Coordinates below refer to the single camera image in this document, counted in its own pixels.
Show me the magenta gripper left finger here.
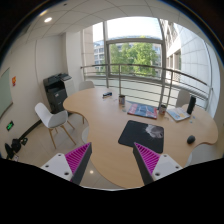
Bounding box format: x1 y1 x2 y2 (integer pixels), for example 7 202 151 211
42 143 92 185

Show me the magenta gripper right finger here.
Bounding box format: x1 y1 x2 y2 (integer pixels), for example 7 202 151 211
133 143 182 185

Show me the black mouse pad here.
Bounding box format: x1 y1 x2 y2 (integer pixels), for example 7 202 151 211
118 120 164 153

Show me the black computer mouse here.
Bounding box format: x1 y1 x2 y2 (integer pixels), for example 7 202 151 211
187 135 196 144

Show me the white chair with wooden legs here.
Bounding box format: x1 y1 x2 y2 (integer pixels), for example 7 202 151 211
35 103 75 145

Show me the white chair front right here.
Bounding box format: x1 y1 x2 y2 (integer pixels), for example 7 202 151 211
186 144 224 166

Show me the open booklet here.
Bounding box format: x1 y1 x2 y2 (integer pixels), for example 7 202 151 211
167 107 190 122

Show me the black equipment on floor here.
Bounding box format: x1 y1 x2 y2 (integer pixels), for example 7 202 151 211
5 138 28 159

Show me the green exit sign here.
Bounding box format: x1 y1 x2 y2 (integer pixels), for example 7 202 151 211
6 121 14 131

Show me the dark mug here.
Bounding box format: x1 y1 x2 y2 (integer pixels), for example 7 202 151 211
119 95 125 105

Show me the white chair at right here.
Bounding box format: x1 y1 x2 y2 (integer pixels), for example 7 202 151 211
176 90 190 107

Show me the black speaker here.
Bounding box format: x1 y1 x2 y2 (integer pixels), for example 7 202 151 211
187 96 196 115

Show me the white chair behind table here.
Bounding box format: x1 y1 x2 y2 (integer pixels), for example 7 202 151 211
79 81 94 91

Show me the black office printer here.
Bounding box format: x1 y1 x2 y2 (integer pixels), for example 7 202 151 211
43 73 70 114

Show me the metal window railing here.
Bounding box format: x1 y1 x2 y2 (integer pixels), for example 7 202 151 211
81 64 212 109

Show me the green wall board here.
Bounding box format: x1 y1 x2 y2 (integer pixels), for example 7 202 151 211
0 69 13 118

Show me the orange wall sign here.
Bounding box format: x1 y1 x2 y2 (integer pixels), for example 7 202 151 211
12 76 16 86

